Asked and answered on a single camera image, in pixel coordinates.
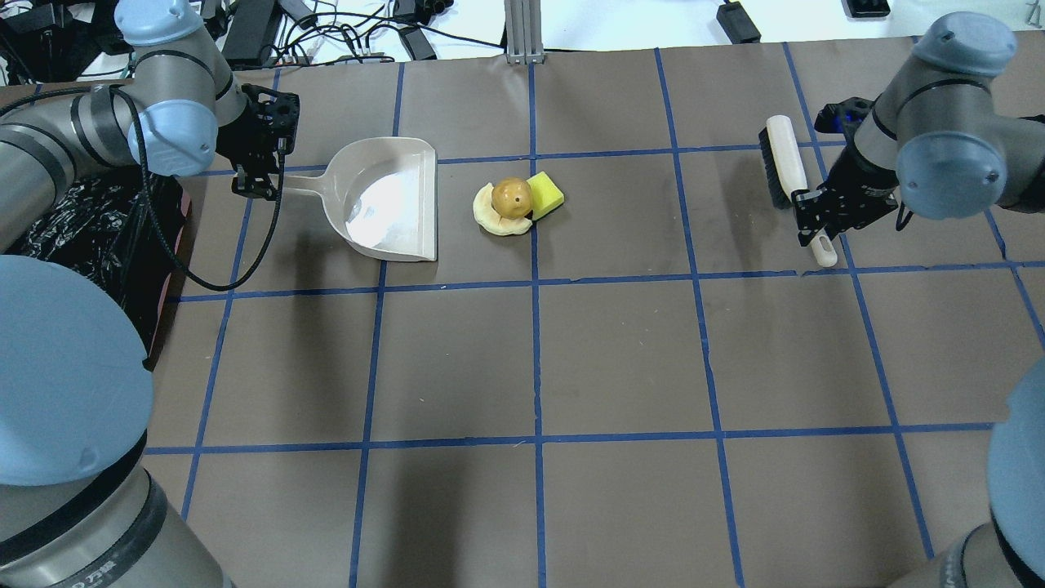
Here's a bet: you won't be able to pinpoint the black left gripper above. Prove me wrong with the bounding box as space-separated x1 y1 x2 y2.
216 83 301 202

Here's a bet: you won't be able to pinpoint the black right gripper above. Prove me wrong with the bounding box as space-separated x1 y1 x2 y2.
790 96 899 248

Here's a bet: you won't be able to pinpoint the white hand brush black bristles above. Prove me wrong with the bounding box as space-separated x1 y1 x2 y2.
758 114 838 269

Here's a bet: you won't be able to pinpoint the beige plastic dustpan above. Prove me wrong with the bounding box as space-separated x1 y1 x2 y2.
282 136 439 263

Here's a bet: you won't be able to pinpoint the pale yellow peel piece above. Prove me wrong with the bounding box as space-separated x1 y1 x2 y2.
473 183 533 237

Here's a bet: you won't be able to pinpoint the brown round potato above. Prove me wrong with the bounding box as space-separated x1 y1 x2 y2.
491 177 533 220

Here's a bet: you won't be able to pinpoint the yellow sponge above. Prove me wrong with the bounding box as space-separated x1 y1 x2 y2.
526 171 565 222

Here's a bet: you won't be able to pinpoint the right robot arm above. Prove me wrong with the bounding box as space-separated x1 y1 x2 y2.
760 11 1043 587

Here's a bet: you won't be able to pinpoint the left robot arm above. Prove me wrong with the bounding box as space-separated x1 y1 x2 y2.
2 1 300 587

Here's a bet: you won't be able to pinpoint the bin with black bag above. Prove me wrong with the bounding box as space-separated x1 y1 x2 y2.
7 167 190 369

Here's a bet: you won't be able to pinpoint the black power brick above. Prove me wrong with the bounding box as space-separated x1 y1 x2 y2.
220 0 282 69

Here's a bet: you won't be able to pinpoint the black power adapter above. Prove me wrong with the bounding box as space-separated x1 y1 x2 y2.
715 1 762 45

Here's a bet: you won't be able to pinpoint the aluminium frame post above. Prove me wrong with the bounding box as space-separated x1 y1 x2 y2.
504 0 545 65

